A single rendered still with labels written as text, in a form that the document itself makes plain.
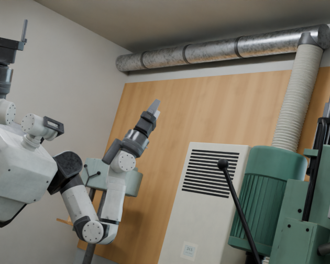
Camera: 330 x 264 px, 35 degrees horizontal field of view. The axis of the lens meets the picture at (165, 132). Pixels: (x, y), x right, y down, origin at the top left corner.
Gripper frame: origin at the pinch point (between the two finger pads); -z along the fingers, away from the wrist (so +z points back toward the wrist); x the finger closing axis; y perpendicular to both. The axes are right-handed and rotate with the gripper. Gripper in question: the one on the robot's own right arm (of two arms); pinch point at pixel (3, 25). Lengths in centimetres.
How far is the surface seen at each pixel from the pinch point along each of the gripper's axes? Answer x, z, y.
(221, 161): 66, 26, 12
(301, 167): 88, 22, 19
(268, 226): 79, 40, 24
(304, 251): 76, 39, 47
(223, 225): 136, 83, -116
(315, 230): 78, 33, 47
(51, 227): 63, 150, -283
